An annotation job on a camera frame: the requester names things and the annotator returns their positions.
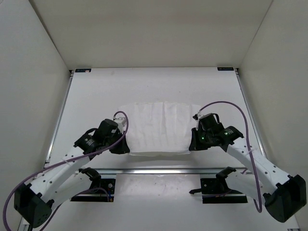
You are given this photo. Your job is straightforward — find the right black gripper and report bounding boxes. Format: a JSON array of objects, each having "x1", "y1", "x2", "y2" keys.
[{"x1": 189, "y1": 128, "x2": 213, "y2": 152}]

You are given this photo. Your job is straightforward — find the white pleated skirt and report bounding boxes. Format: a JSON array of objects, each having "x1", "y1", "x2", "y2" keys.
[{"x1": 118, "y1": 102, "x2": 200, "y2": 156}]

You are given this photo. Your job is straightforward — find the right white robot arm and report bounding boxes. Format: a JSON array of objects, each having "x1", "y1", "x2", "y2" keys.
[{"x1": 189, "y1": 113, "x2": 307, "y2": 223}]

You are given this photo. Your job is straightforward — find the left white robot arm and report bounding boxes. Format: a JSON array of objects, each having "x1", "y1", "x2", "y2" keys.
[{"x1": 14, "y1": 115, "x2": 128, "y2": 228}]

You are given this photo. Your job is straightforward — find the right corner label sticker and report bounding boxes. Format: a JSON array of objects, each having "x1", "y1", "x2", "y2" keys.
[{"x1": 217, "y1": 67, "x2": 234, "y2": 71}]

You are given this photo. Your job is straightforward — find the corner label sticker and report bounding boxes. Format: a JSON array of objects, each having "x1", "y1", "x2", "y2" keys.
[
  {"x1": 217, "y1": 67, "x2": 234, "y2": 71},
  {"x1": 75, "y1": 68, "x2": 91, "y2": 73}
]

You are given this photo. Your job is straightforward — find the left corner label sticker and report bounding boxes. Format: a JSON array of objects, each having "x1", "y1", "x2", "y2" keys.
[{"x1": 75, "y1": 68, "x2": 91, "y2": 73}]

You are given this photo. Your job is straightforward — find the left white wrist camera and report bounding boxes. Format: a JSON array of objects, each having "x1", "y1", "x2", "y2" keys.
[{"x1": 113, "y1": 117, "x2": 127, "y2": 134}]

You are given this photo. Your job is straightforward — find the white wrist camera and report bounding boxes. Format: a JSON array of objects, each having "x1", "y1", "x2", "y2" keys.
[
  {"x1": 113, "y1": 117, "x2": 127, "y2": 134},
  {"x1": 193, "y1": 113, "x2": 202, "y2": 130}
]

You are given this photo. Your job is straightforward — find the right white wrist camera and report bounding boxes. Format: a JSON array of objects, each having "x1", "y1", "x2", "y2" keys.
[{"x1": 193, "y1": 113, "x2": 202, "y2": 130}]

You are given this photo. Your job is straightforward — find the aluminium front rail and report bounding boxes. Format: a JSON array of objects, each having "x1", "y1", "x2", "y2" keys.
[{"x1": 43, "y1": 166, "x2": 272, "y2": 176}]

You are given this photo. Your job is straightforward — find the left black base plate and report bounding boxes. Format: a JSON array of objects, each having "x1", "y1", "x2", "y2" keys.
[{"x1": 70, "y1": 175, "x2": 116, "y2": 203}]

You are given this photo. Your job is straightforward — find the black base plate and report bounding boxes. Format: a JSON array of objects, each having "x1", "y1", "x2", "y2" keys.
[
  {"x1": 70, "y1": 175, "x2": 116, "y2": 203},
  {"x1": 189, "y1": 178, "x2": 248, "y2": 204}
]

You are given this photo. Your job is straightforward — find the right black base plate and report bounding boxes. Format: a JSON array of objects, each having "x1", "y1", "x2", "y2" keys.
[{"x1": 189, "y1": 178, "x2": 248, "y2": 204}]

